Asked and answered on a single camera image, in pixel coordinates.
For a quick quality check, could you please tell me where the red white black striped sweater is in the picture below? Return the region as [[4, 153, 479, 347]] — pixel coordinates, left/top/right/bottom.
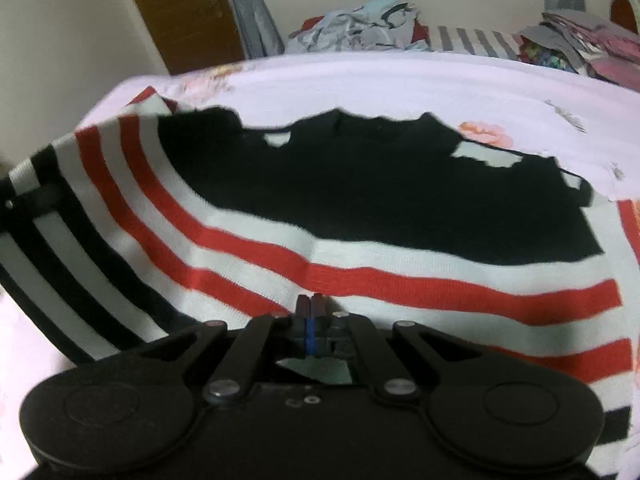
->
[[1, 89, 639, 479]]

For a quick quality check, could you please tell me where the grey blue clothes pile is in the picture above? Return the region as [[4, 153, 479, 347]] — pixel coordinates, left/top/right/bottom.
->
[[285, 0, 431, 55]]

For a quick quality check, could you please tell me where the pink grey clothes pile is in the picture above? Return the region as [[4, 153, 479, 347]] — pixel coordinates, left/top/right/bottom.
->
[[518, 10, 639, 92]]

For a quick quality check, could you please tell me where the grey curtain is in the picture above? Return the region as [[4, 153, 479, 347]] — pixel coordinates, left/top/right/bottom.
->
[[229, 0, 285, 60]]

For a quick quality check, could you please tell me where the brown wooden door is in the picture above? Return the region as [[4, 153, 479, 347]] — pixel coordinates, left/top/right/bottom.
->
[[134, 0, 244, 75]]

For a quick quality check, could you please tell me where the grey white striped cloth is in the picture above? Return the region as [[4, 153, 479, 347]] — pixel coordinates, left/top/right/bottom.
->
[[428, 26, 522, 61]]

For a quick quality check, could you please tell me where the pink floral bed sheet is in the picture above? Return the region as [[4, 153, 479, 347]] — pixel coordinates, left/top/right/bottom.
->
[[81, 51, 639, 200]]

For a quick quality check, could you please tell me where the white red scalloped headboard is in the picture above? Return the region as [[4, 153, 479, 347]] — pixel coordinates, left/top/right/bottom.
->
[[610, 0, 639, 35]]

